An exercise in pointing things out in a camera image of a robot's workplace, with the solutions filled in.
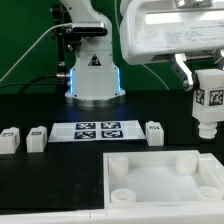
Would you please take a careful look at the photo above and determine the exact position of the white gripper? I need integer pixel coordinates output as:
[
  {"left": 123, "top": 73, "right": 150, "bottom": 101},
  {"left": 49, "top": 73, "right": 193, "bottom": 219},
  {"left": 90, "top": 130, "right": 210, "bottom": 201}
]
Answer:
[{"left": 120, "top": 0, "right": 224, "bottom": 91}]

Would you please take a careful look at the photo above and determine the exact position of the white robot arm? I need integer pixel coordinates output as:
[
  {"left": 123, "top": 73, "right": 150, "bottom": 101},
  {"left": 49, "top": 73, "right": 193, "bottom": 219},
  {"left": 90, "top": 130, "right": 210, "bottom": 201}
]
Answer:
[{"left": 60, "top": 0, "right": 224, "bottom": 107}]

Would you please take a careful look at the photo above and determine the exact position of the white square tabletop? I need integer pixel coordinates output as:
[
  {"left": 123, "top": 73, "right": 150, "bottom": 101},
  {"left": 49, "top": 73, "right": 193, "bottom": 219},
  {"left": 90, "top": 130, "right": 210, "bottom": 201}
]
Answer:
[{"left": 103, "top": 150, "right": 224, "bottom": 208}]

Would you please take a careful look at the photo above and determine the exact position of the white marker sheet with tags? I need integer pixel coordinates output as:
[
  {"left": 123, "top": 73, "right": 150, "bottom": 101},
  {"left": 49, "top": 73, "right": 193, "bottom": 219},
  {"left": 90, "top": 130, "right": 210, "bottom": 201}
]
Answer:
[{"left": 49, "top": 120, "right": 145, "bottom": 143}]

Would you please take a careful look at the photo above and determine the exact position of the black camera on stand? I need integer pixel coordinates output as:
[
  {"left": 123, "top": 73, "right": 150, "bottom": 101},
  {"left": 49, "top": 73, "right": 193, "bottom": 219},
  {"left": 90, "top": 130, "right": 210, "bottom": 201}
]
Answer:
[{"left": 51, "top": 4, "right": 108, "bottom": 93}]

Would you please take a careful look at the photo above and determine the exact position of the white cable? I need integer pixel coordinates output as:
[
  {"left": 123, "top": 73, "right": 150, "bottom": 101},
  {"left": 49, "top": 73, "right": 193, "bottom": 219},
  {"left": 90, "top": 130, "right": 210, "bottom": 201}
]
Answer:
[{"left": 0, "top": 23, "right": 73, "bottom": 83}]

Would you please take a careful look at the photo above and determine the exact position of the white L-shaped fixture wall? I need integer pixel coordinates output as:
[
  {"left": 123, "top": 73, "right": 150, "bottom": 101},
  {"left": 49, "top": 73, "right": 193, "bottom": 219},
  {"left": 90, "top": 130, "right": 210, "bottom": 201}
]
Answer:
[{"left": 0, "top": 152, "right": 224, "bottom": 224}]

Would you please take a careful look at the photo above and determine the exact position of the black cable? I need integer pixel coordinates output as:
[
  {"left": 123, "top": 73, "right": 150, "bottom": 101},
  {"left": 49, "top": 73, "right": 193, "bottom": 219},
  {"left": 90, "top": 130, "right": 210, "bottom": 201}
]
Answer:
[{"left": 0, "top": 75, "right": 60, "bottom": 95}]

